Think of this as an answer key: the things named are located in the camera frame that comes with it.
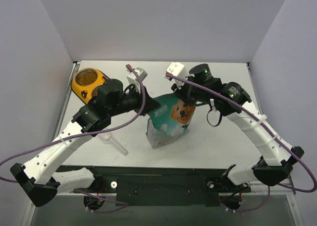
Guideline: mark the green pet food bag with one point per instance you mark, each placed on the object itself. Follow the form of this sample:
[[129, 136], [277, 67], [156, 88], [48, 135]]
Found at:
[[168, 122]]

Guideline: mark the yellow double pet bowl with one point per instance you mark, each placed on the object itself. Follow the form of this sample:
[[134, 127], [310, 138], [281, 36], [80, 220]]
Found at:
[[86, 82]]

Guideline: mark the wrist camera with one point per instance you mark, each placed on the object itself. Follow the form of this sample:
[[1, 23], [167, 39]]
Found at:
[[132, 79], [177, 69]]

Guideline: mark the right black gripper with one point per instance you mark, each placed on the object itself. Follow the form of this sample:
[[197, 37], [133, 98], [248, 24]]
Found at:
[[184, 94]]

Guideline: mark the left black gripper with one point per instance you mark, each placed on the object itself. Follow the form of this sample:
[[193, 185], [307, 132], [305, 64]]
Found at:
[[147, 103]]

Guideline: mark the clear plastic scoop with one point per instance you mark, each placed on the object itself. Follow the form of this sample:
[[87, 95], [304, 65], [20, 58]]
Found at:
[[109, 139]]

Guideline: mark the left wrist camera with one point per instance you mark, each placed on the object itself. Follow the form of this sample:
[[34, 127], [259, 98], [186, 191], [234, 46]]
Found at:
[[132, 79]]

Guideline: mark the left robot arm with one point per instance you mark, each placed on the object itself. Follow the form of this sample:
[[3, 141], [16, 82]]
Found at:
[[39, 177]]

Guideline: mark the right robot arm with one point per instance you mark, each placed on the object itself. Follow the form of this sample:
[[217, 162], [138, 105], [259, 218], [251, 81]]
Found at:
[[197, 86]]

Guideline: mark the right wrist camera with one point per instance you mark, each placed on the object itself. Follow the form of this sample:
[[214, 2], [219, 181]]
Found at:
[[177, 69]]

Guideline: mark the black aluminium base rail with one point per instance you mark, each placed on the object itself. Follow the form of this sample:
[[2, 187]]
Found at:
[[143, 186]]

